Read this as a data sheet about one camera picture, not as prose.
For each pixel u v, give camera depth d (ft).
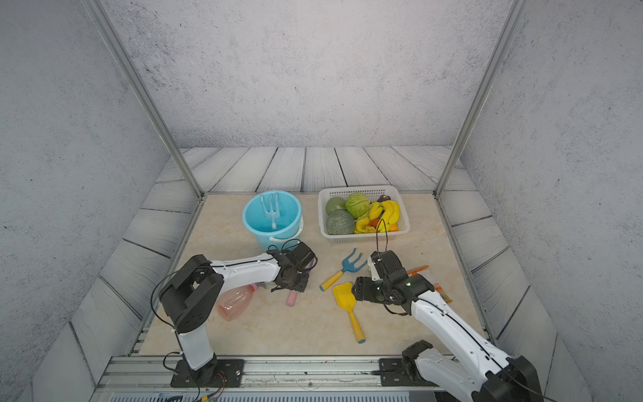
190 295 1.57
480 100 2.91
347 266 3.15
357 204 3.24
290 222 2.92
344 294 2.92
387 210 3.25
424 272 3.05
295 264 2.29
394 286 1.97
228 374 2.39
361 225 3.32
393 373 2.38
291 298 2.85
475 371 1.33
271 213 3.22
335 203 3.50
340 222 3.15
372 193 3.65
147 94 2.90
